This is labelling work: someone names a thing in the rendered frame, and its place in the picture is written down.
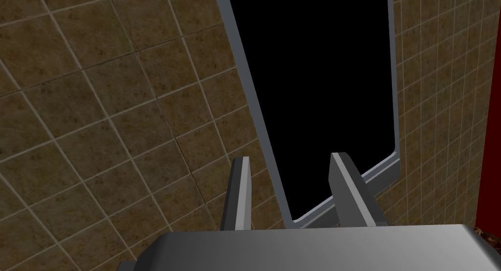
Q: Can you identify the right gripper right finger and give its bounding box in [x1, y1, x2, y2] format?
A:
[328, 152, 389, 228]

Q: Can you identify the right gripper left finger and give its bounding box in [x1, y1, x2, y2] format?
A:
[220, 156, 251, 231]

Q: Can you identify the grey framed dark window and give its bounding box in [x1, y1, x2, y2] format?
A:
[213, 0, 402, 230]

